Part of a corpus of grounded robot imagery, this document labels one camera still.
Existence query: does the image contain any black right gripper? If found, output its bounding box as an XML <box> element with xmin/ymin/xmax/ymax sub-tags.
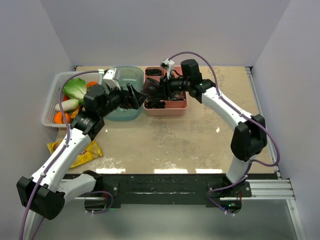
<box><xmin>152</xmin><ymin>72</ymin><xmax>191</xmax><ymax>101</ymax></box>

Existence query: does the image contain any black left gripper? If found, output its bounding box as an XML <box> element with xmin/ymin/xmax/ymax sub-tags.
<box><xmin>99</xmin><ymin>82</ymin><xmax>148</xmax><ymax>118</ymax></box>

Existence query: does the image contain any brown floral necktie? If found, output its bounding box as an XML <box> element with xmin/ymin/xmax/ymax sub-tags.
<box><xmin>141</xmin><ymin>77</ymin><xmax>160</xmax><ymax>99</ymax></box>

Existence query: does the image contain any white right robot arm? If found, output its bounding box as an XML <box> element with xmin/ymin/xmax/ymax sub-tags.
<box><xmin>143</xmin><ymin>59</ymin><xmax>267</xmax><ymax>197</ymax></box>

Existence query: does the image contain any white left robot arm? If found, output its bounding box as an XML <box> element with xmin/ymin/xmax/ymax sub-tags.
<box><xmin>16</xmin><ymin>83</ymin><xmax>148</xmax><ymax>220</ymax></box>

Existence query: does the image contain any black rolled tie bottom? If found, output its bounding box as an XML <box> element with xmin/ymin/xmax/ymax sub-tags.
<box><xmin>144</xmin><ymin>101</ymin><xmax>166</xmax><ymax>109</ymax></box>

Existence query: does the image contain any black rolled tie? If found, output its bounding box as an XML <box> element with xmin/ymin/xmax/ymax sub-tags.
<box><xmin>144</xmin><ymin>101</ymin><xmax>166</xmax><ymax>109</ymax></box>
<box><xmin>145</xmin><ymin>68</ymin><xmax>163</xmax><ymax>76</ymax></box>

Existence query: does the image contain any dark patterned rolled tie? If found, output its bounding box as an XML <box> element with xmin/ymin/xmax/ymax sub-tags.
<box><xmin>169</xmin><ymin>92</ymin><xmax>186</xmax><ymax>101</ymax></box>

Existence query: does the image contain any pink divided organizer tray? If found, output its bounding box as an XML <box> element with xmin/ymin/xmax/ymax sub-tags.
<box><xmin>143</xmin><ymin>66</ymin><xmax>188</xmax><ymax>117</ymax></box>

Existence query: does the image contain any black rolled tie top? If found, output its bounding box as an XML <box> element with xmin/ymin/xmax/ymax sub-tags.
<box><xmin>145</xmin><ymin>68</ymin><xmax>163</xmax><ymax>76</ymax></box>

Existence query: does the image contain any teal plastic container lid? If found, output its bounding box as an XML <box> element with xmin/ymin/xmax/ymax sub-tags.
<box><xmin>105</xmin><ymin>66</ymin><xmax>144</xmax><ymax>121</ymax></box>

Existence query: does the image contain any orange toy fruit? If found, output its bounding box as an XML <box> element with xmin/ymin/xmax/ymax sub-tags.
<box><xmin>86</xmin><ymin>81</ymin><xmax>98</xmax><ymax>88</ymax></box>

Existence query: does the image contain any toy cabbage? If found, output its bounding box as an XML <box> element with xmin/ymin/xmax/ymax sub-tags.
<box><xmin>62</xmin><ymin>78</ymin><xmax>87</xmax><ymax>104</ymax></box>

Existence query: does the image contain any yellow toy pepper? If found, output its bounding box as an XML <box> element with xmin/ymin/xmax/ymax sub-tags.
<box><xmin>69</xmin><ymin>105</ymin><xmax>83</xmax><ymax>119</ymax></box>

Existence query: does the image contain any yellow chips bag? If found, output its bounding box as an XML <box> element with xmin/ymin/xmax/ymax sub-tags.
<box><xmin>47</xmin><ymin>140</ymin><xmax>103</xmax><ymax>169</ymax></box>

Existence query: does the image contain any white toy radish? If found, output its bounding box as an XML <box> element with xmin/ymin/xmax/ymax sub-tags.
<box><xmin>54</xmin><ymin>99</ymin><xmax>79</xmax><ymax>112</ymax></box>

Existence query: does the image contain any orange toy pumpkin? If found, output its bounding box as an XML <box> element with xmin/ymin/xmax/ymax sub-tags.
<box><xmin>53</xmin><ymin>111</ymin><xmax>72</xmax><ymax>124</ymax></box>

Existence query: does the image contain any white plastic basket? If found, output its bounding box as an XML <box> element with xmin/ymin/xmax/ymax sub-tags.
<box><xmin>41</xmin><ymin>71</ymin><xmax>108</xmax><ymax>128</ymax></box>

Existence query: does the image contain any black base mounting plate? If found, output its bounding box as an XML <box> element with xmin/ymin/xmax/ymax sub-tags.
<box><xmin>64</xmin><ymin>170</ymin><xmax>253</xmax><ymax>218</ymax></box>

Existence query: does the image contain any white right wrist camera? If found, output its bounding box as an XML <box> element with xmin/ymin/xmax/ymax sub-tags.
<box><xmin>160</xmin><ymin>58</ymin><xmax>175</xmax><ymax>79</ymax></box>

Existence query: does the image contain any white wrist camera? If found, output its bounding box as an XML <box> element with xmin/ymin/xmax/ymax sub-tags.
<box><xmin>160</xmin><ymin>58</ymin><xmax>175</xmax><ymax>79</ymax></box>
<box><xmin>98</xmin><ymin>67</ymin><xmax>121</xmax><ymax>90</ymax></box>

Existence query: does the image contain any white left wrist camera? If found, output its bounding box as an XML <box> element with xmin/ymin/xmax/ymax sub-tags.
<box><xmin>98</xmin><ymin>67</ymin><xmax>121</xmax><ymax>90</ymax></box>

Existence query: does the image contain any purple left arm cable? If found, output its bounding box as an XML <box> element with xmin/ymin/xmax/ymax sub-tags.
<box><xmin>18</xmin><ymin>69</ymin><xmax>106</xmax><ymax>240</ymax></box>

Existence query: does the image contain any aluminium frame rail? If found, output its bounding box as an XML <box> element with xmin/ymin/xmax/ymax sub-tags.
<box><xmin>244</xmin><ymin>65</ymin><xmax>307</xmax><ymax>240</ymax></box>

